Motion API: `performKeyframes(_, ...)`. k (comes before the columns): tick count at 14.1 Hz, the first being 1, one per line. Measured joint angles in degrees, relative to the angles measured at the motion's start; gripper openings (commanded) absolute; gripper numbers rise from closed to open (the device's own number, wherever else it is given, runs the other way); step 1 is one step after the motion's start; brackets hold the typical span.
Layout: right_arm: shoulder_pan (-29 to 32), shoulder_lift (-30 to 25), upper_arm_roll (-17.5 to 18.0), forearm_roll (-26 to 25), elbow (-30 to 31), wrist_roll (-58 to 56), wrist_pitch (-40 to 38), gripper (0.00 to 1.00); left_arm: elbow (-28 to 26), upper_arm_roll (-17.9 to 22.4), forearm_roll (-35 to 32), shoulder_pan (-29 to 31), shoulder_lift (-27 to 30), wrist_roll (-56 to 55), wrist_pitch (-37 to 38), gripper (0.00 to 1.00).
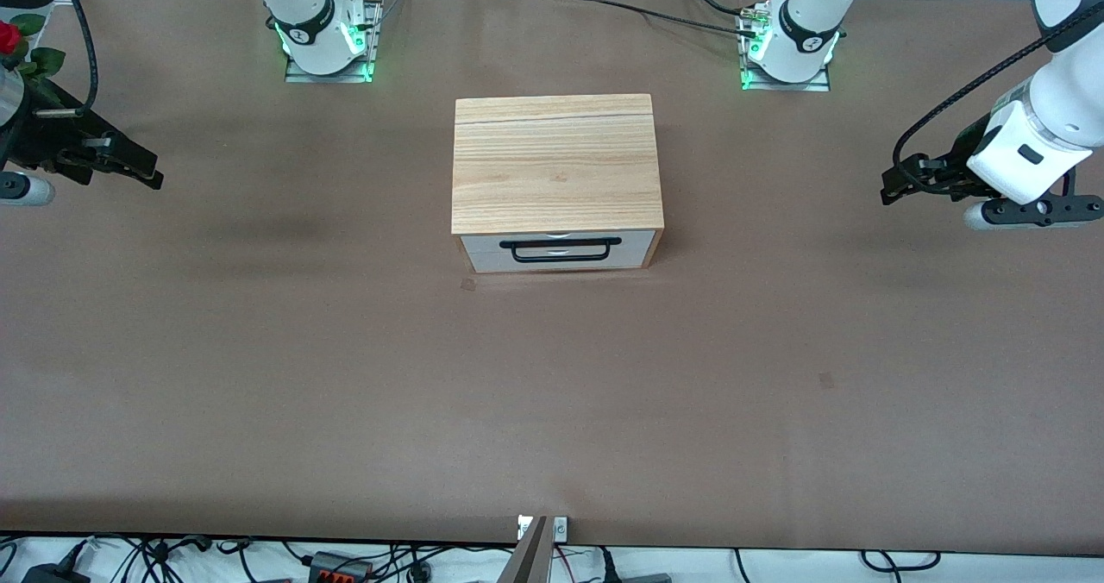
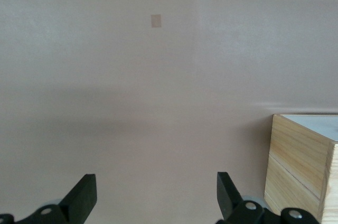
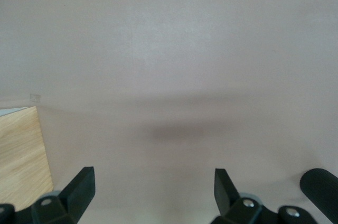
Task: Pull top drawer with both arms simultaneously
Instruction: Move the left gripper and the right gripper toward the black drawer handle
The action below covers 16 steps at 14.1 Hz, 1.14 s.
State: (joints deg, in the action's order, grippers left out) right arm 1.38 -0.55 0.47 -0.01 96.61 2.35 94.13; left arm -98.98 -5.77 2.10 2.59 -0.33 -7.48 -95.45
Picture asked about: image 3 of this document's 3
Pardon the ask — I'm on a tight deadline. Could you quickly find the light wooden drawer cabinet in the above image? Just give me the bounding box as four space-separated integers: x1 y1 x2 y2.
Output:
0 106 54 211

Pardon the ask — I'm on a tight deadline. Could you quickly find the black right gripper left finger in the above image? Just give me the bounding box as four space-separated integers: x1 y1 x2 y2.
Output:
31 166 96 224

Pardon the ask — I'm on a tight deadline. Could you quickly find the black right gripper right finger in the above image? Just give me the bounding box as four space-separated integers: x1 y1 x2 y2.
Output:
211 168 278 224

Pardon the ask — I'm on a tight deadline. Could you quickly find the black ribbed right arm cable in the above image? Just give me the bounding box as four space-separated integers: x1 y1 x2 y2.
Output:
299 167 338 222

